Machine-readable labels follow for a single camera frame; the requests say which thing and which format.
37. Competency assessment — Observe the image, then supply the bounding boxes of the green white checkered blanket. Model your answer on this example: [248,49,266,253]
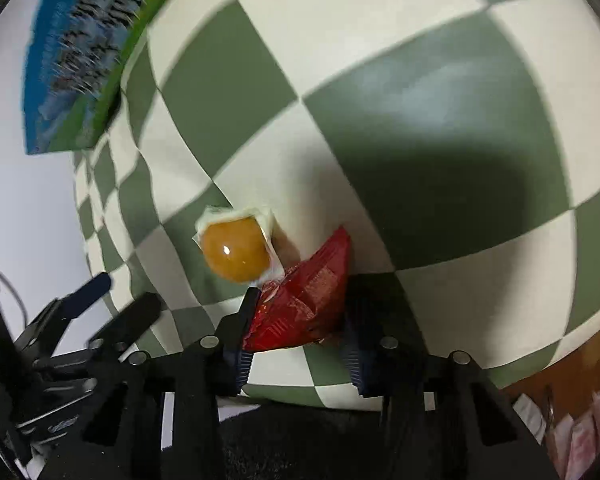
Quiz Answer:
[72,0,600,413]

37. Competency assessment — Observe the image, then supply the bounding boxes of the orange jelly cup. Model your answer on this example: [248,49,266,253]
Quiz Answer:
[194,204,286,283]

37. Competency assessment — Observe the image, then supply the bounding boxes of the black cable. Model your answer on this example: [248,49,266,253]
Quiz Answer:
[0,270,28,331]

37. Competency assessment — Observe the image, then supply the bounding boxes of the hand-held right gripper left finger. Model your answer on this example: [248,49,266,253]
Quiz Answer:
[40,287,262,480]

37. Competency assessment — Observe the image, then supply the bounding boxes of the cardboard box with blue print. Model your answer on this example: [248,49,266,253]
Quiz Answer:
[22,0,181,156]

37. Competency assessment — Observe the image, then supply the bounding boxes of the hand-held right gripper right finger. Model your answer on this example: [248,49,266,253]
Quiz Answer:
[344,274,556,480]

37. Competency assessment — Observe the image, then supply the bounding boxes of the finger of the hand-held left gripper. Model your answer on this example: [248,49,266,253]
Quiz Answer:
[87,292,163,357]
[27,274,113,333]

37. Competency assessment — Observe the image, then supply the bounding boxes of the small red triangular packet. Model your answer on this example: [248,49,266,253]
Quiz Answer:
[242,226,353,353]

